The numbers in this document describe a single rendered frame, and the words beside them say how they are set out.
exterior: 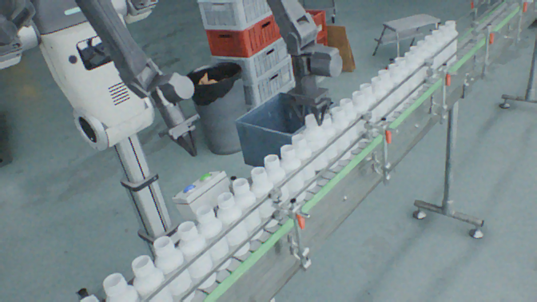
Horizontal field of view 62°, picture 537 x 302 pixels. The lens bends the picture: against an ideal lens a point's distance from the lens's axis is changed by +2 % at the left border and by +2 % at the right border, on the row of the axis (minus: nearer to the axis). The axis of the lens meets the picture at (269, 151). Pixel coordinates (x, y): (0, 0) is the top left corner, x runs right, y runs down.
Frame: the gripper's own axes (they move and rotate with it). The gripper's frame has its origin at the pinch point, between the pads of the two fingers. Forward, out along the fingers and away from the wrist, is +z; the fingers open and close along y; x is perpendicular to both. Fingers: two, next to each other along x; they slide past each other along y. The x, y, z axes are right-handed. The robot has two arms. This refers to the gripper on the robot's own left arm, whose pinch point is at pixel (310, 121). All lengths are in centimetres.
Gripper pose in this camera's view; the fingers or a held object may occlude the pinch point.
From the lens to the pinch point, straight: 122.5
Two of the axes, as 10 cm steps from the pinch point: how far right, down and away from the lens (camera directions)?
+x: -6.4, 4.8, -6.0
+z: 1.5, 8.5, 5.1
